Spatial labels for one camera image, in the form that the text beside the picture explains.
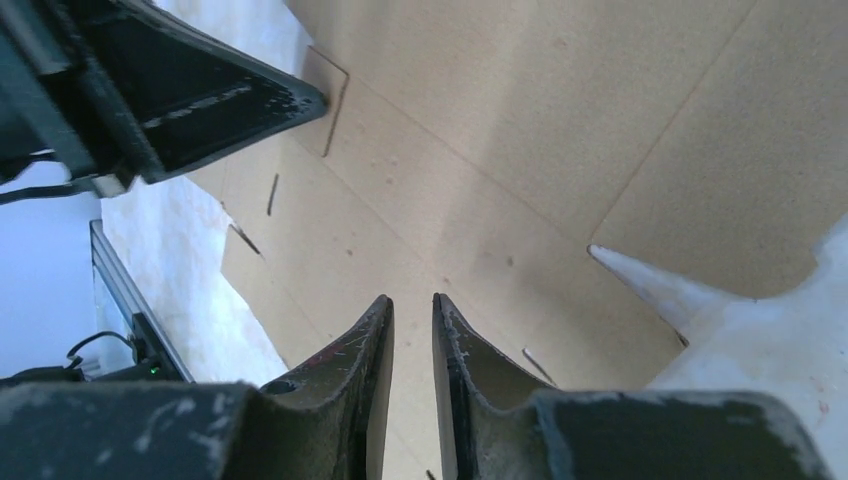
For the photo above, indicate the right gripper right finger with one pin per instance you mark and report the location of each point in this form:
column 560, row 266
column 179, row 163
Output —
column 498, row 421

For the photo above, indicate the brown cardboard box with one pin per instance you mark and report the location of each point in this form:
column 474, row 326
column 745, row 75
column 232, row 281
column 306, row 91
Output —
column 616, row 192

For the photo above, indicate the aluminium frame rail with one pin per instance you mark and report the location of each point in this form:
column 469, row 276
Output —
column 133, row 311

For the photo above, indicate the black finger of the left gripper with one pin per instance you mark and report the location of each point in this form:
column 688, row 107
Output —
column 117, row 91

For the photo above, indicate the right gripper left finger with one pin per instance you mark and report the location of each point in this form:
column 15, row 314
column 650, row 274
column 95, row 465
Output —
column 324, row 419

